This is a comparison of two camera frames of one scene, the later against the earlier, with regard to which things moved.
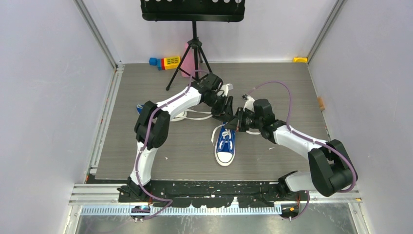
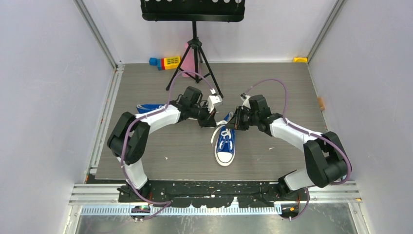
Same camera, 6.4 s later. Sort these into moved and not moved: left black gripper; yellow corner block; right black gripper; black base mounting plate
Moved: left black gripper
Not moved: right black gripper; yellow corner block; black base mounting plate
